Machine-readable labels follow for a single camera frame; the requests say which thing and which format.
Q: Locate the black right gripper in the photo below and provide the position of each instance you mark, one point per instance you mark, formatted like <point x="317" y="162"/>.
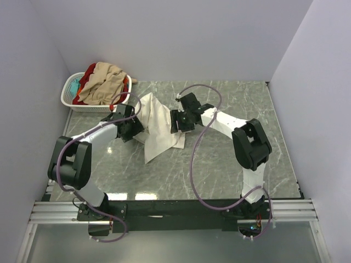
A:
<point x="175" y="116"/>

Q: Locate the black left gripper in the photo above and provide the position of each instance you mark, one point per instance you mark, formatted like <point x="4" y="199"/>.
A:
<point x="137" y="128"/>

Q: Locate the cream white t-shirt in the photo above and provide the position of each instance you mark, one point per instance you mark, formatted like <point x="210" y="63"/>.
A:
<point x="156" y="120"/>

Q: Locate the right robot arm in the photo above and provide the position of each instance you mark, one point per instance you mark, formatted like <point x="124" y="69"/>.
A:
<point x="251" y="145"/>

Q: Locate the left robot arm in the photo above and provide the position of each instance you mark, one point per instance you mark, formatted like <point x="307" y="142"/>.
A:
<point x="71" y="162"/>

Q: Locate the beige t-shirt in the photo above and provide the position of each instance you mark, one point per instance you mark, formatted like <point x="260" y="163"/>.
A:
<point x="102" y="85"/>

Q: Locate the white plastic laundry basket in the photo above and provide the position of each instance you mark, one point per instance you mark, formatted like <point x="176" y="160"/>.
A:
<point x="101" y="90"/>

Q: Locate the teal garment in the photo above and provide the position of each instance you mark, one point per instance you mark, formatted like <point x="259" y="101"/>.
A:
<point x="74" y="87"/>

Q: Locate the red t-shirt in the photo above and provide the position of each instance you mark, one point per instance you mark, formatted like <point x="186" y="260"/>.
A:
<point x="89" y="71"/>

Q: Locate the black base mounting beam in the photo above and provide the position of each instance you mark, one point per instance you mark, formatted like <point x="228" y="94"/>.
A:
<point x="158" y="215"/>

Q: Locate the aluminium frame rail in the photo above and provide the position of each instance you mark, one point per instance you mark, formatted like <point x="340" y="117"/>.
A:
<point x="284" y="210"/>

